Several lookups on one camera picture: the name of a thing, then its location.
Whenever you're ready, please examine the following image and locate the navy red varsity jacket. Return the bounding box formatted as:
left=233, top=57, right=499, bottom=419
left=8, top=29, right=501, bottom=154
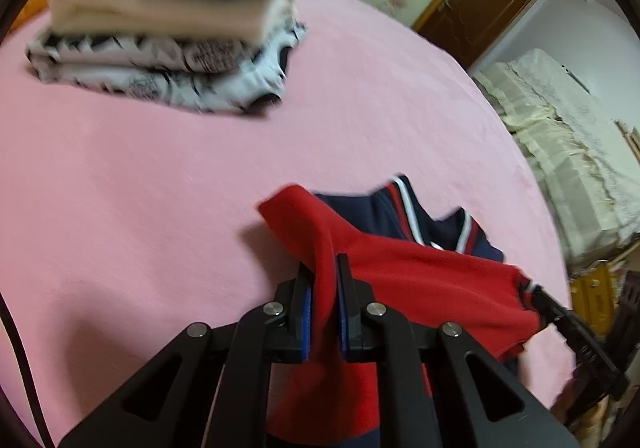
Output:
left=258, top=177, right=540, bottom=446

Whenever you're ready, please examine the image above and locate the yellow wooden drawer cabinet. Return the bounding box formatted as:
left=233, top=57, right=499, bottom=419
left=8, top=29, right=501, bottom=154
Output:
left=570, top=260, right=616, bottom=338

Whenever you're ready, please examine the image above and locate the pink plush bedspread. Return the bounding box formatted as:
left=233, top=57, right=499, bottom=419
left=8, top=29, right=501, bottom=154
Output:
left=1, top=0, right=570, bottom=439

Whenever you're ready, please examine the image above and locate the cream lace covered furniture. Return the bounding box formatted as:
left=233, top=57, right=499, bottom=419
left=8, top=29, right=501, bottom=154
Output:
left=473, top=49, right=639, bottom=272

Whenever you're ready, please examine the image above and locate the folded black white garment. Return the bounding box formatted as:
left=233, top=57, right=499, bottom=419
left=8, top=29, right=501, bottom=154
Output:
left=26, top=20, right=307, bottom=113

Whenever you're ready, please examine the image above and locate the dark brown wooden door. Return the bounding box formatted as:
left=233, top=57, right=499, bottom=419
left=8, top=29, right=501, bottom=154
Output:
left=418, top=0, right=532, bottom=69

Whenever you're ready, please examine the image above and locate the folded cream garment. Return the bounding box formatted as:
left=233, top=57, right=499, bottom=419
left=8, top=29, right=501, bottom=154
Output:
left=48, top=0, right=296, bottom=44

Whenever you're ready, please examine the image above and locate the pink orange print pillow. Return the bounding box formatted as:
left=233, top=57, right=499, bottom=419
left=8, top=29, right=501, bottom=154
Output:
left=8, top=0, right=49, bottom=34

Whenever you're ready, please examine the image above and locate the black cable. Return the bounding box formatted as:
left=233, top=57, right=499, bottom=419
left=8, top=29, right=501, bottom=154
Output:
left=0, top=292, right=57, bottom=448

